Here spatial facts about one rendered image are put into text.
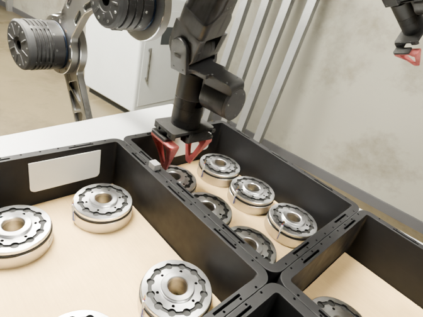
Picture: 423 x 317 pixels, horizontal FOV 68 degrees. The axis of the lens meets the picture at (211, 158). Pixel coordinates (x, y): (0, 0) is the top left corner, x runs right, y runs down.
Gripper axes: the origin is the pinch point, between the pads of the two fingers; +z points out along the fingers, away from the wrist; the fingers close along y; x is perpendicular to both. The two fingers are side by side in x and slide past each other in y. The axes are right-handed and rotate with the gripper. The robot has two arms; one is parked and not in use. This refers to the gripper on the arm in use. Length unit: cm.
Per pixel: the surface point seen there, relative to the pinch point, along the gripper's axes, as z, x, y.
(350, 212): -3.3, -30.3, 17.6
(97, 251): 6.6, -8.7, -20.9
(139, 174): -0.9, -1.7, -10.1
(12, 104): 94, 230, 22
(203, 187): 7.0, -2.8, 6.9
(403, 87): 3, 19, 209
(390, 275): 4.8, -41.2, 20.5
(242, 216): 6.8, -14.5, 7.9
